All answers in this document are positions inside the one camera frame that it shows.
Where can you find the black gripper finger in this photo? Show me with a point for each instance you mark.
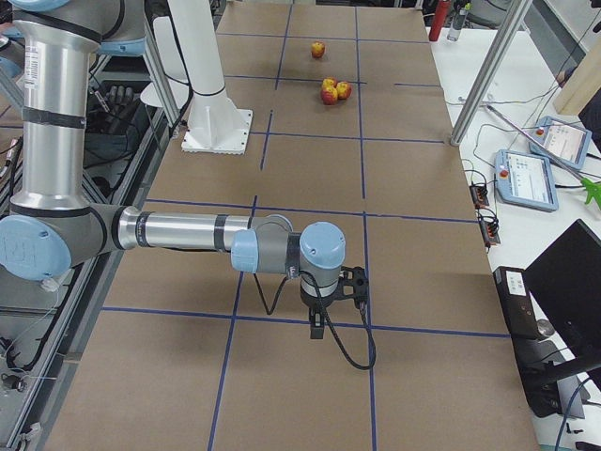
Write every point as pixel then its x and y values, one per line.
pixel 317 323

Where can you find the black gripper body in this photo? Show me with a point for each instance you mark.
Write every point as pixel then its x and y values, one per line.
pixel 317 302

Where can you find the lone red yellow apple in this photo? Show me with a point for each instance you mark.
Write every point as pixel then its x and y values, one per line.
pixel 318 49

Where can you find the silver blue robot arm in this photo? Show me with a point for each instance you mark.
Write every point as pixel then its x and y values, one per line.
pixel 51 227

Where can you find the lower black orange connector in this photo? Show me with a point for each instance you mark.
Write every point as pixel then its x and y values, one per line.
pixel 488 222

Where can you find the black orange connector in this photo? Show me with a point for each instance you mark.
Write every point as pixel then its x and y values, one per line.
pixel 478 189
pixel 488 222

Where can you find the upper black orange connector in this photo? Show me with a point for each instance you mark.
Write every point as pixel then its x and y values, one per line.
pixel 478 189

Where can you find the black computer box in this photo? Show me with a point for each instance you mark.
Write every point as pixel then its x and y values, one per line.
pixel 517 307

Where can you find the front red apple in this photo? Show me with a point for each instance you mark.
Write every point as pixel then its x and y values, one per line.
pixel 329 95

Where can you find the right red yellow apple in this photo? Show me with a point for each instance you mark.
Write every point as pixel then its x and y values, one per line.
pixel 344 90

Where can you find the back yellow red apple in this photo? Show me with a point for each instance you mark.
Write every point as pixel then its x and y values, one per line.
pixel 328 82

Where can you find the near blue teach pendant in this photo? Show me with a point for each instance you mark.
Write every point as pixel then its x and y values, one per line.
pixel 526 180

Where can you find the blue teach pendant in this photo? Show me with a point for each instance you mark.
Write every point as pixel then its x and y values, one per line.
pixel 526 180
pixel 567 141

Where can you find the black monitor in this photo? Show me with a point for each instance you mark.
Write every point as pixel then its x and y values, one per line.
pixel 565 282

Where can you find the green grabber tool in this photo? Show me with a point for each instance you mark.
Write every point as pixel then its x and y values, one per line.
pixel 592 188

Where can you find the far blue teach pendant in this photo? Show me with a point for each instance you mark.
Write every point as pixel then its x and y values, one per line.
pixel 567 141

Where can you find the clear water bottle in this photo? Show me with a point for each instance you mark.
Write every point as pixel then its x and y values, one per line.
pixel 461 10

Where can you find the red bottle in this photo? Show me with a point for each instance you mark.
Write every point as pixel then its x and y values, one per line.
pixel 439 19

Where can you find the wooden board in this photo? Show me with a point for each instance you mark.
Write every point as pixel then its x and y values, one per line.
pixel 581 86

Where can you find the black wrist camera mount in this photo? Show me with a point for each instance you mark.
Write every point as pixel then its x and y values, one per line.
pixel 354 285

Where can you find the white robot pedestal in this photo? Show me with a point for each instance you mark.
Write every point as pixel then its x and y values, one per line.
pixel 192 66

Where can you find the aluminium frame post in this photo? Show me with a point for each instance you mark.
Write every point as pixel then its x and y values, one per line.
pixel 500 45

